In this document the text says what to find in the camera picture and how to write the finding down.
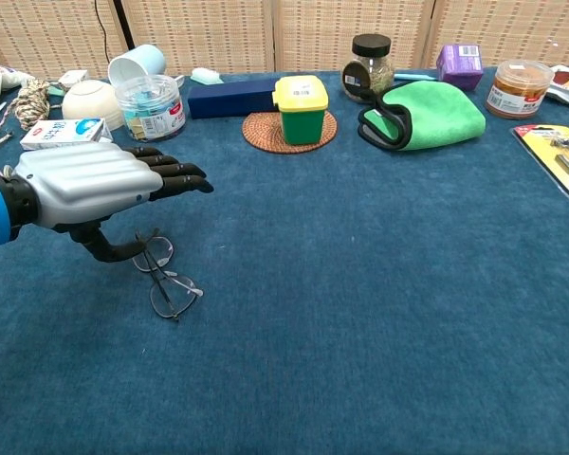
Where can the brown woven coaster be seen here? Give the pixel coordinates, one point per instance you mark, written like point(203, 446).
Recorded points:
point(261, 135)

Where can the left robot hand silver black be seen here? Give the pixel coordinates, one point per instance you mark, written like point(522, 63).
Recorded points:
point(85, 185)

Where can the clear tub of clips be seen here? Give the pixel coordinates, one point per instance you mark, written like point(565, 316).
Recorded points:
point(152, 109)

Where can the light blue pen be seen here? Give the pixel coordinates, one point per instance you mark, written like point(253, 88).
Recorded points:
point(412, 76)

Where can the navy blue long box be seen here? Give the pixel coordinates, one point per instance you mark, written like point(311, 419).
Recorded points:
point(227, 97)

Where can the blue carpet table cover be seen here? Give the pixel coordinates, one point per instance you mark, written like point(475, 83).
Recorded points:
point(313, 332)

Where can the black tripod pole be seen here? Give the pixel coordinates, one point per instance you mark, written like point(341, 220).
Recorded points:
point(123, 28)

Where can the mint brush white bristles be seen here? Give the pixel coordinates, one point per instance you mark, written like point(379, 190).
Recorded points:
point(206, 75)

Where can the clear tub brown contents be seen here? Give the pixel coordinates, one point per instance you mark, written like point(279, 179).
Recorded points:
point(517, 92)

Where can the beige bowl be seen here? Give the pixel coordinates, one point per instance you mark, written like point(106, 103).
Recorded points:
point(90, 99)

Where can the white blue milk carton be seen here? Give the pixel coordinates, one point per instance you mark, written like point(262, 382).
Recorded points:
point(61, 132)

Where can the yellow razor blister pack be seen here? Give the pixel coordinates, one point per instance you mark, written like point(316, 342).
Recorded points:
point(550, 151)

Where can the green container yellow lid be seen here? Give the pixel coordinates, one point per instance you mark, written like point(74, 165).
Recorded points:
point(301, 118)

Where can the green folded cloth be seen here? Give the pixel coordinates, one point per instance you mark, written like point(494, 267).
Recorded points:
point(431, 114)

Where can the purple box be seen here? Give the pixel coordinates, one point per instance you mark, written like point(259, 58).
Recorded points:
point(460, 66)

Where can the light blue plastic mug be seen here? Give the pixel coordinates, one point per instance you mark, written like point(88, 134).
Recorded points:
point(142, 59)

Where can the glass jar black lid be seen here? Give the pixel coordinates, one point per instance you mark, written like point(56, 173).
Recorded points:
point(370, 71)

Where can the bamboo folding screen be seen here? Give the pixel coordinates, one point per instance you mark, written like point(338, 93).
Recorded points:
point(313, 33)

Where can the thin-framed eyeglasses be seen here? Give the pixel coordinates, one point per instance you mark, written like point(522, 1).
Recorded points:
point(170, 298)

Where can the small white box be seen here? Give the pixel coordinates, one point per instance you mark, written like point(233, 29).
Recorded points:
point(73, 77)

